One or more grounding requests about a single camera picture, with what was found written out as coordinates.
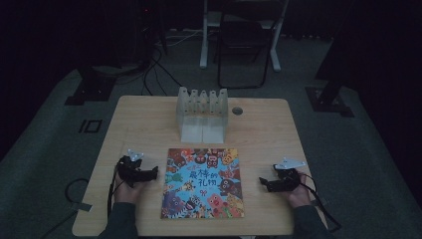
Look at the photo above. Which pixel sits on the person's right hand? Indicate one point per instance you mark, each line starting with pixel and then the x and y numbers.
pixel 300 195

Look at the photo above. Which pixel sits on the black folding chair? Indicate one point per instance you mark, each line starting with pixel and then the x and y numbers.
pixel 244 36

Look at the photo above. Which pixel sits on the white desk frame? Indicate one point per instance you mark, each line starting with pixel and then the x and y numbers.
pixel 204 49

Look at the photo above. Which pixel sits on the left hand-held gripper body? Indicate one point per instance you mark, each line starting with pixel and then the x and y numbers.
pixel 130 171

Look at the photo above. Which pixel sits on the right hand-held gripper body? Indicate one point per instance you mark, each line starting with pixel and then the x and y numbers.
pixel 287 177

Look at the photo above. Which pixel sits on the black stand base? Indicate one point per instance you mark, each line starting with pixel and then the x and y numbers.
pixel 330 99
pixel 93 88

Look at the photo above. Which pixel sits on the clear plastic book rack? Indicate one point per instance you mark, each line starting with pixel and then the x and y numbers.
pixel 203 116

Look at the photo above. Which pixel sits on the colourful picture book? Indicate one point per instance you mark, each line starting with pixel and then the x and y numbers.
pixel 202 184

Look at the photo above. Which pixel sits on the person's left hand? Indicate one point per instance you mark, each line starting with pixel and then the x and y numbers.
pixel 127 192

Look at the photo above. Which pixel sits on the grey tape strip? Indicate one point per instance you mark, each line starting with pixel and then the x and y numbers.
pixel 81 207

